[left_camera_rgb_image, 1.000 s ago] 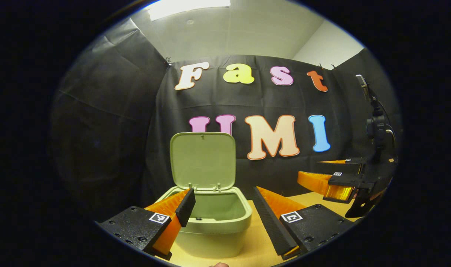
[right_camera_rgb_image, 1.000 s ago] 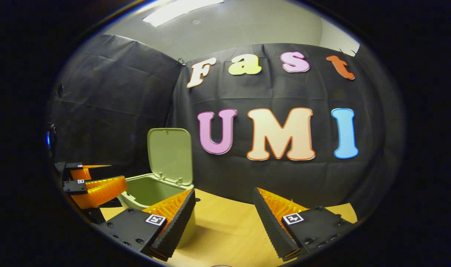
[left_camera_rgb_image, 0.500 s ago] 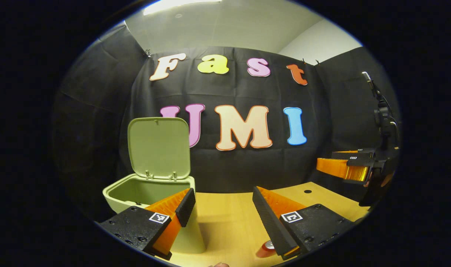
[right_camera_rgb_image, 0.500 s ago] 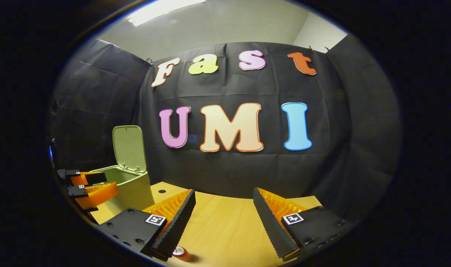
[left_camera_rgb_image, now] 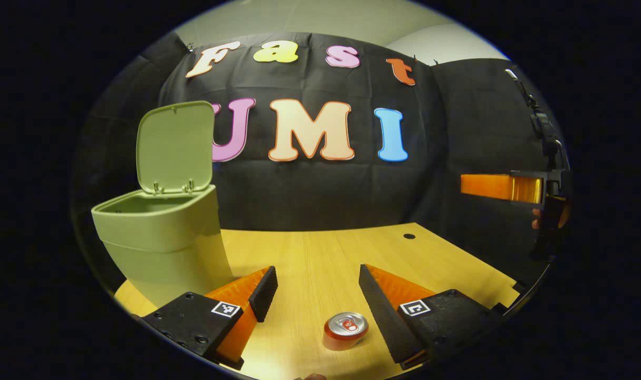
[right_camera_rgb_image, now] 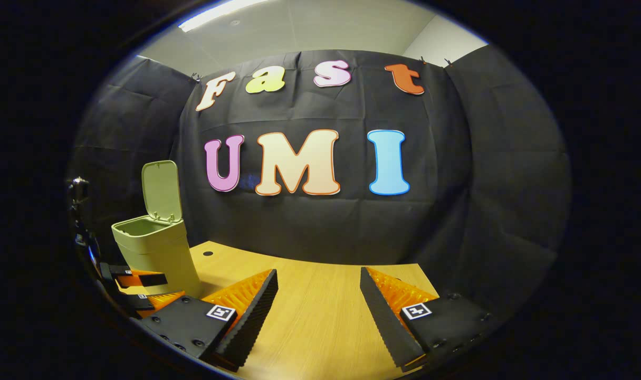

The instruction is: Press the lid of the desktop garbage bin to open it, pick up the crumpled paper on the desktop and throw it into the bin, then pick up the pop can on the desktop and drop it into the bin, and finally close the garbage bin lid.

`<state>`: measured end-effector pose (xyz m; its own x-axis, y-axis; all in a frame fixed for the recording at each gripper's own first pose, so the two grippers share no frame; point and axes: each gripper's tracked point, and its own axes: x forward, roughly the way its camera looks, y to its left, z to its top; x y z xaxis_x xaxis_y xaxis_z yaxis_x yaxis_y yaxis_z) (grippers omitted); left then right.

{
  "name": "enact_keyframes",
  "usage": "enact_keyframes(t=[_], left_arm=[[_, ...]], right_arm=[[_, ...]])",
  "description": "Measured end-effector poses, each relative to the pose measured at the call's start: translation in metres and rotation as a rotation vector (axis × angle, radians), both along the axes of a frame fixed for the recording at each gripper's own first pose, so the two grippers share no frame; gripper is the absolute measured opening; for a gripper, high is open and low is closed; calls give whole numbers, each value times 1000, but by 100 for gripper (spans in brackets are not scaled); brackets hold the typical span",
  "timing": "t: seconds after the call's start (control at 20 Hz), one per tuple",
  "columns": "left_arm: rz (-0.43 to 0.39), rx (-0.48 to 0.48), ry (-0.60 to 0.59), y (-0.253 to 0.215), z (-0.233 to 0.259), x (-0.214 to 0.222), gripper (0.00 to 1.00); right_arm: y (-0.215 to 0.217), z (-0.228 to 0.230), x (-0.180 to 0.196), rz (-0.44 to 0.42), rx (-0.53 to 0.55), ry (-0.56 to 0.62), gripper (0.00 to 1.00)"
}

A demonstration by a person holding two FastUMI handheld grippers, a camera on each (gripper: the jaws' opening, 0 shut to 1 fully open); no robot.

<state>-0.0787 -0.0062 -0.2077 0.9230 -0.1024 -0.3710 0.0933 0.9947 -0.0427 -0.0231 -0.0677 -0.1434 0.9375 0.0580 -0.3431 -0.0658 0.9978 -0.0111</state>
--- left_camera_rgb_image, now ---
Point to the red pop can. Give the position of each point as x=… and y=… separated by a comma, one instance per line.
x=344, y=335

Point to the wooden desktop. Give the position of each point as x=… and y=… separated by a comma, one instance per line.
x=320, y=258

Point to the green desktop garbage bin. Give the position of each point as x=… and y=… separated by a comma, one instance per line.
x=162, y=243

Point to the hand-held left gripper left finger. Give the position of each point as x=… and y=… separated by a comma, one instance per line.
x=265, y=293

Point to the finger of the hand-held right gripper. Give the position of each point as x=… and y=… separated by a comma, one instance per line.
x=563, y=211
x=484, y=184

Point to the black backdrop cloth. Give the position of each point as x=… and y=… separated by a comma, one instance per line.
x=325, y=195

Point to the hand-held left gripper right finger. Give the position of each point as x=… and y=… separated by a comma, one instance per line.
x=386, y=322

